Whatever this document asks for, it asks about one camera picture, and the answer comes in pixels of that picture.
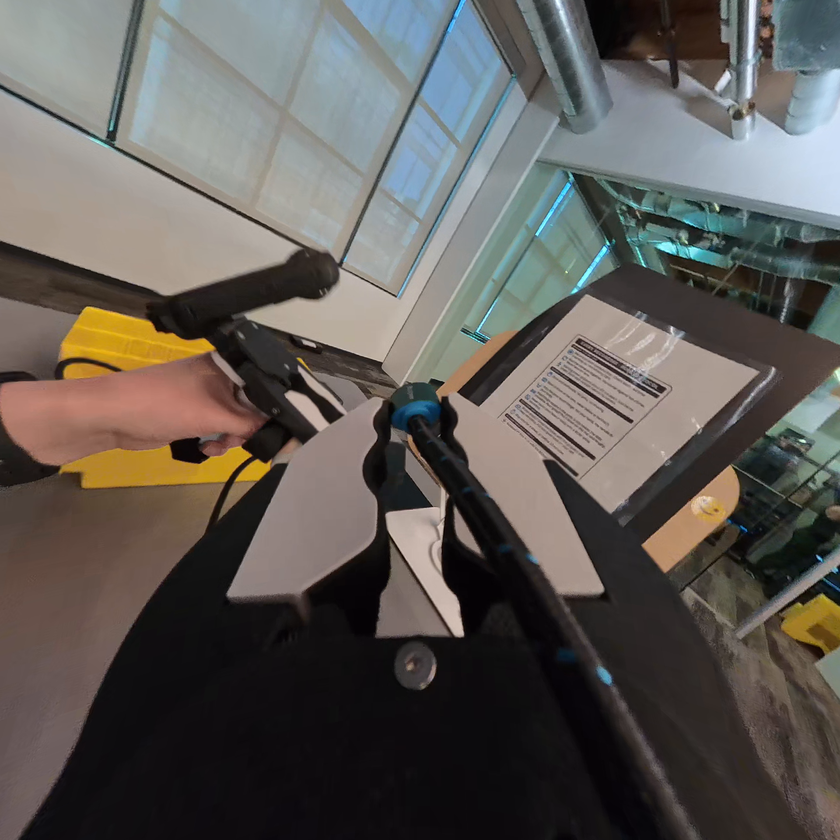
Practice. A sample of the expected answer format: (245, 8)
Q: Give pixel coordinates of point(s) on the yellow smiley sticker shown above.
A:
(710, 509)

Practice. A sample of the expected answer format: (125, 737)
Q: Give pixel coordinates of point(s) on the person's left forearm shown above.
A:
(16, 466)

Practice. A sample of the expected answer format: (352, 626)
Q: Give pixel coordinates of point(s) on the black sign board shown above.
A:
(722, 315)

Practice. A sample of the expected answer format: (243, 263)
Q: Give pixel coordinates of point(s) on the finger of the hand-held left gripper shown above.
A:
(310, 390)
(330, 408)

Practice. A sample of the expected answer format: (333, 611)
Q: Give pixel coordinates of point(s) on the rectangular metal duct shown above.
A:
(810, 59)

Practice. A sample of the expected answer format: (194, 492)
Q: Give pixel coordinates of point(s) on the spiral metal duct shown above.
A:
(571, 59)

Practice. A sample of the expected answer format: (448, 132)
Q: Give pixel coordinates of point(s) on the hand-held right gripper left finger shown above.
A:
(308, 518)

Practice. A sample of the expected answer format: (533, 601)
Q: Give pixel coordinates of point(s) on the narrow glass window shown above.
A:
(544, 262)

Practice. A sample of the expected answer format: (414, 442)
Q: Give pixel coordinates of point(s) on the small black device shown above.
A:
(306, 345)

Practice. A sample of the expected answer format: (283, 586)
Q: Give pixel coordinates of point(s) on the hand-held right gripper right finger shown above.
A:
(544, 525)

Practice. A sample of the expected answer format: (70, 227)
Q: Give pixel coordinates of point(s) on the large grid window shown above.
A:
(262, 98)

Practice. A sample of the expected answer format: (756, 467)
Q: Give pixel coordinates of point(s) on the person's left hand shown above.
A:
(144, 407)

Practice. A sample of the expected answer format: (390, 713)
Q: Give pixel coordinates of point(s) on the small yellow plastic bin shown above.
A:
(814, 623)

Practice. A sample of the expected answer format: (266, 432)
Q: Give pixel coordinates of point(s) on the white sheet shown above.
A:
(417, 564)

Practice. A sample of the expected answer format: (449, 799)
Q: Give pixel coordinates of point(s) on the laminated instruction sheet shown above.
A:
(689, 407)

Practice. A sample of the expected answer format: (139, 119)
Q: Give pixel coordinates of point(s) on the shiny metal pipe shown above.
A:
(743, 65)

